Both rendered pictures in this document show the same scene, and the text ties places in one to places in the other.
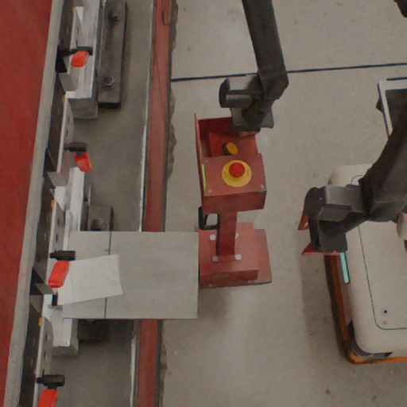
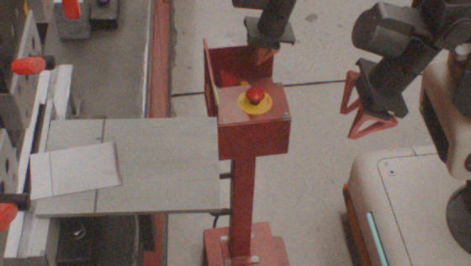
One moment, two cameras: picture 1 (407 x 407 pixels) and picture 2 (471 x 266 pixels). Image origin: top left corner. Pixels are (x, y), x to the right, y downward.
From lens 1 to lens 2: 0.57 m
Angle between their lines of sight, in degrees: 18
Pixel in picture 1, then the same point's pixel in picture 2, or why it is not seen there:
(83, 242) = (67, 131)
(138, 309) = (140, 201)
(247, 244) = (264, 245)
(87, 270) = (71, 160)
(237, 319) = not seen: outside the picture
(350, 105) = not seen: hidden behind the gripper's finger
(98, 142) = (90, 60)
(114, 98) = (109, 15)
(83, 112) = (72, 27)
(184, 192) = not seen: hidden behind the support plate
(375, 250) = (415, 233)
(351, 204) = (414, 23)
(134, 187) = (134, 101)
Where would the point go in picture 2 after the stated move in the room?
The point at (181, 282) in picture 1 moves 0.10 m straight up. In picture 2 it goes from (197, 169) to (196, 125)
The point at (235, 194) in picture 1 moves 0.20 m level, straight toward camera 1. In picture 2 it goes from (255, 123) to (253, 203)
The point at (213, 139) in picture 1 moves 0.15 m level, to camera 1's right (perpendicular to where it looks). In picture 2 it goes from (224, 76) to (291, 73)
